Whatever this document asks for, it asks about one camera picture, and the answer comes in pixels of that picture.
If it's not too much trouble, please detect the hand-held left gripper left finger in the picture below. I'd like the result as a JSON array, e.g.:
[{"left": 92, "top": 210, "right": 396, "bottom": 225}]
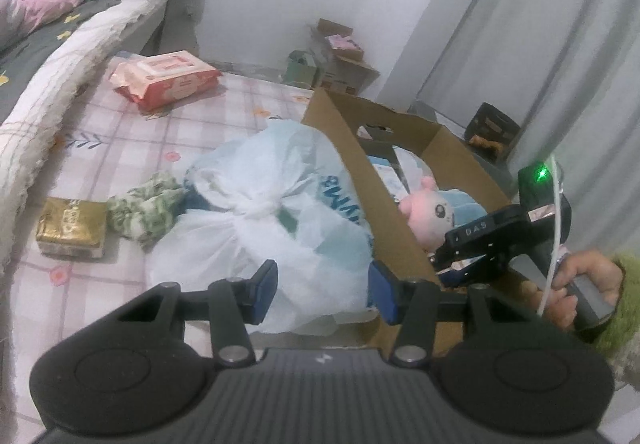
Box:
[{"left": 112, "top": 259, "right": 279, "bottom": 366}]

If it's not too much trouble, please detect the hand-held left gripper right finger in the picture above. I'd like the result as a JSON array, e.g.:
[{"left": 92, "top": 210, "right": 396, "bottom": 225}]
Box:
[{"left": 369, "top": 259, "right": 543, "bottom": 367}]

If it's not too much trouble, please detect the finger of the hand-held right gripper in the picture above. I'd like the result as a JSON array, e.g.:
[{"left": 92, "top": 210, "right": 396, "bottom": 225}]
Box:
[
  {"left": 440, "top": 266, "right": 501, "bottom": 289},
  {"left": 432, "top": 244, "right": 506, "bottom": 275}
]

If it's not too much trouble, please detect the pink plush toy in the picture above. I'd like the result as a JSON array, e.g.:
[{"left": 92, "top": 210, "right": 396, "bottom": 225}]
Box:
[{"left": 397, "top": 176, "right": 488, "bottom": 255}]

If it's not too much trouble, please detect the white plastic bag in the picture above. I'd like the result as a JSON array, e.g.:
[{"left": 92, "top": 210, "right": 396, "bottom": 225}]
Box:
[{"left": 145, "top": 121, "right": 376, "bottom": 337}]

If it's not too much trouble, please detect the blue bandage box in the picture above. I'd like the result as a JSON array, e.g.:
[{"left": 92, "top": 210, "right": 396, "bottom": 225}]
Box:
[{"left": 367, "top": 154, "right": 408, "bottom": 197}]

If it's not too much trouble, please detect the large cardboard box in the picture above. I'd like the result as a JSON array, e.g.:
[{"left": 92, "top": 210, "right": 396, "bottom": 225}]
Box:
[{"left": 300, "top": 88, "right": 541, "bottom": 360}]

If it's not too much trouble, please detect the person's right hand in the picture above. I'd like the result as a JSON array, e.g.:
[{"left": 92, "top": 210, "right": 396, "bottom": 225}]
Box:
[{"left": 537, "top": 249, "right": 626, "bottom": 332}]

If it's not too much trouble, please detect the green white knit cloth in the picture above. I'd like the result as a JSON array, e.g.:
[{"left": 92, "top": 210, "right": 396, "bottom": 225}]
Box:
[{"left": 106, "top": 172, "right": 188, "bottom": 252}]

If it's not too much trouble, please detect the pink checked sheet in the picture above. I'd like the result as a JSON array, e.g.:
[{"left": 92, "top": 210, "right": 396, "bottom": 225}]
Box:
[{"left": 10, "top": 54, "right": 321, "bottom": 425}]

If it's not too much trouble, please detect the grey white curtain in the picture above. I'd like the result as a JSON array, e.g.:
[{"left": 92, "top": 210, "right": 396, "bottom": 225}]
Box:
[{"left": 380, "top": 0, "right": 640, "bottom": 245}]

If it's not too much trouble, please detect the gold tissue packet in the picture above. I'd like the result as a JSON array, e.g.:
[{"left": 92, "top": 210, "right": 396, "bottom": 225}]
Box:
[{"left": 35, "top": 196, "right": 108, "bottom": 260}]

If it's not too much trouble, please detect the small open cardboard box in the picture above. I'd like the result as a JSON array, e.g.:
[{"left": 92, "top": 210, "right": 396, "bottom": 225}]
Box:
[{"left": 307, "top": 18, "right": 381, "bottom": 95}]

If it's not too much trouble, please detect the green paper bag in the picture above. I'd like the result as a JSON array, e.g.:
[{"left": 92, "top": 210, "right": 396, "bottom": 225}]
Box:
[{"left": 286, "top": 50, "right": 321, "bottom": 87}]

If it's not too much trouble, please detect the red wet wipes packet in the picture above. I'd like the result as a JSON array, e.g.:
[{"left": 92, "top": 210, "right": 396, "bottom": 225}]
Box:
[{"left": 109, "top": 50, "right": 223, "bottom": 112}]

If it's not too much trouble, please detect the pink packet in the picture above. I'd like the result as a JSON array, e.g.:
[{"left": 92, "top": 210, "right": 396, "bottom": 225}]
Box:
[{"left": 325, "top": 35, "right": 363, "bottom": 52}]

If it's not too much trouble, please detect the grey bed sheet yellow print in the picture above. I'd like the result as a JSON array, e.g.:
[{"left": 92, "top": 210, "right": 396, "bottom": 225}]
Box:
[{"left": 0, "top": 0, "right": 121, "bottom": 125}]

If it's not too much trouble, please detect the white cable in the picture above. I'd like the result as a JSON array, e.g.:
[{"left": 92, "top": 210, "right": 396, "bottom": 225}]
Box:
[{"left": 537, "top": 156, "right": 566, "bottom": 317}]

